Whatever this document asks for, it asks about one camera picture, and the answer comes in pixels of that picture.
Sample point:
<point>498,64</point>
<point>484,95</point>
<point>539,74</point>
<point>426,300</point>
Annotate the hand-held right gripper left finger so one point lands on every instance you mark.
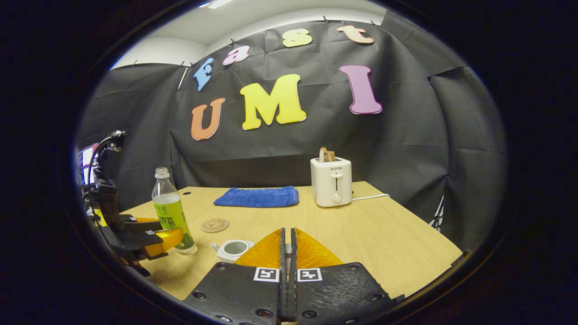
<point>239,293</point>

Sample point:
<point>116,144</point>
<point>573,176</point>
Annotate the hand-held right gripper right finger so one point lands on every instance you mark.
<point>338,293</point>

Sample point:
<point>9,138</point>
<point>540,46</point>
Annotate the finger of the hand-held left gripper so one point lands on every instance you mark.
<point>140,246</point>
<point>140,225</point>

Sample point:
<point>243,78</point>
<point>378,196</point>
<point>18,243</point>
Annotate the clear water bottle green label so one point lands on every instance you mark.
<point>169,212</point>

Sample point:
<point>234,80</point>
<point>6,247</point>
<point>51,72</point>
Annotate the white ceramic teacup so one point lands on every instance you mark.
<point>228,255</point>

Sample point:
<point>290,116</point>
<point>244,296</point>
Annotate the round wooden coaster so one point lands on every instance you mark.
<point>215,225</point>

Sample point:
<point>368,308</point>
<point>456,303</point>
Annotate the computer monitor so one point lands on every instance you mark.
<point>86,162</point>

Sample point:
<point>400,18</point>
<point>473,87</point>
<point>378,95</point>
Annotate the blue towel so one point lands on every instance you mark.
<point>257,197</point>

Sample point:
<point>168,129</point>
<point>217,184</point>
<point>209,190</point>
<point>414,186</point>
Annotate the white toaster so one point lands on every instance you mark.
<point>331,183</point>

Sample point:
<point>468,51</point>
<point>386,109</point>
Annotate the metal stand legs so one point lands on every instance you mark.
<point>438,214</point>

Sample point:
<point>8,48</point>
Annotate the black block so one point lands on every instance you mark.
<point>461,257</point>

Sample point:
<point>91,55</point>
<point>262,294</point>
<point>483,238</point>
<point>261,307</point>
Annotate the toy bread slice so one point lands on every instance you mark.
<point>332,156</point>
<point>323,154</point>

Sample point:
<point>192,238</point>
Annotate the ceiling light panel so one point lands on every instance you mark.
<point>216,3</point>

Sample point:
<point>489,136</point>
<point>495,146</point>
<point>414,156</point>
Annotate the black gooseneck mount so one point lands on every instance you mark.
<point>118,134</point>

